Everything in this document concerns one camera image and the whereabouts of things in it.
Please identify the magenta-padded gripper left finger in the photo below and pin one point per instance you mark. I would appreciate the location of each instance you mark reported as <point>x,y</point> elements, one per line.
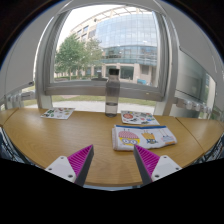
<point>64,166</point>

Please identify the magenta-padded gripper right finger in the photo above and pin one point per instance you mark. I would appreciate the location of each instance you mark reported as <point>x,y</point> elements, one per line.
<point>163,166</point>

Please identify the sticker sheet with green stickers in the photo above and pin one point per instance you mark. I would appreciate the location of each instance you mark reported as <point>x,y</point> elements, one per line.
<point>58,113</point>

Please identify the sticker sheet with red circle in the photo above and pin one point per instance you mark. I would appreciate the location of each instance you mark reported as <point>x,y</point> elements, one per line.
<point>139,118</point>

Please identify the clear black-capped water bottle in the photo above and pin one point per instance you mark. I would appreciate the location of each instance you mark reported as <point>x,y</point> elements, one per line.
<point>112,96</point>

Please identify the green tree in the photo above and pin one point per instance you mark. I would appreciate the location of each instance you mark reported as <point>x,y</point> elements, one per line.
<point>71,55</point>

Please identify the glass office building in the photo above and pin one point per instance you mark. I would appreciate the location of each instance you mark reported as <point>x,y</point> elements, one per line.
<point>130,40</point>

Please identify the white rail with knobs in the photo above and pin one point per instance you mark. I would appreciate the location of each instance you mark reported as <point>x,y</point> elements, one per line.
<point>20,96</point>
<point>193,106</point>

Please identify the white window frame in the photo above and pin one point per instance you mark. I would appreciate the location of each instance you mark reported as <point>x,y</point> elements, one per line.
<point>83,88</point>

